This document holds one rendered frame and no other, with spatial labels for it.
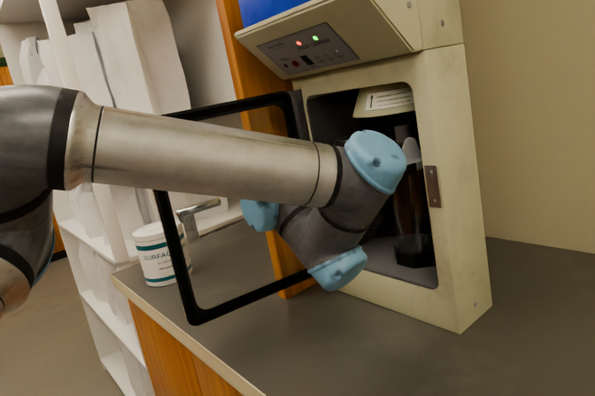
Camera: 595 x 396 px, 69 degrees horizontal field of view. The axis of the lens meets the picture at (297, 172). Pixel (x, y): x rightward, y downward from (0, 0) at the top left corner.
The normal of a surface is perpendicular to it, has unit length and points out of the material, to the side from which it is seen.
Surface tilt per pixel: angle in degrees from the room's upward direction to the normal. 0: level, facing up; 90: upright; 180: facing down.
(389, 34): 135
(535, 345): 0
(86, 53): 83
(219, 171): 100
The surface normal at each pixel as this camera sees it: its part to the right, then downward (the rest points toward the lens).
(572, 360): -0.18, -0.96
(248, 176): 0.31, 0.30
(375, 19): -0.41, 0.87
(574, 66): -0.76, 0.27
